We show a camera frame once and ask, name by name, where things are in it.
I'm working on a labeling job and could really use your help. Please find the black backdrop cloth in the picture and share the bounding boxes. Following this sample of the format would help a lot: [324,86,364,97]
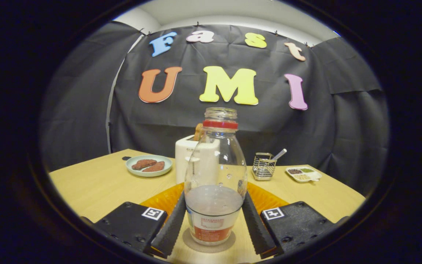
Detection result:
[40,21,390,197]

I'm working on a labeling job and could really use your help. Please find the wooden table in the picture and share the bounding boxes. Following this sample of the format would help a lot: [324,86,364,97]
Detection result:
[49,148,366,264]

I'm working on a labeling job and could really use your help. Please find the pale green plate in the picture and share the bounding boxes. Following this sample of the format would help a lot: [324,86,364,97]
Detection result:
[126,154,173,178]

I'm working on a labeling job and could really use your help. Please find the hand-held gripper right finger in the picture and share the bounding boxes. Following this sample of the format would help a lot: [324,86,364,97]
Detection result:
[241,181,351,259]

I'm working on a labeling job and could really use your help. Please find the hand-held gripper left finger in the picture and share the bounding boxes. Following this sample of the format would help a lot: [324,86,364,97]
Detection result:
[81,182,186,259]

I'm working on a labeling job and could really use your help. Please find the round brown coaster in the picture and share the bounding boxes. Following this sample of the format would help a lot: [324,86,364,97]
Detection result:
[182,228,236,253]

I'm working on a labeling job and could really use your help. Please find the clear plastic juice bottle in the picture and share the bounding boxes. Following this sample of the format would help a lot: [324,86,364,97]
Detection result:
[184,107,248,246]

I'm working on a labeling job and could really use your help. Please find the white toaster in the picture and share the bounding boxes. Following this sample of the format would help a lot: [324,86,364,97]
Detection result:
[175,135,221,184]

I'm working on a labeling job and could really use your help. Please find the white divided snack tray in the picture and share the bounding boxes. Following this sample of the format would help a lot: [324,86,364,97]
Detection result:
[285,166,322,183]

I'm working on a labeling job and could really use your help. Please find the brown meat piece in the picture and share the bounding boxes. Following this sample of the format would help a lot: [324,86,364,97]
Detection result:
[132,159,158,171]
[142,161,165,173]

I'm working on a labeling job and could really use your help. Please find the metal wire basket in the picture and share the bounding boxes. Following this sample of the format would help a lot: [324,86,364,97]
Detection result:
[252,152,277,181]

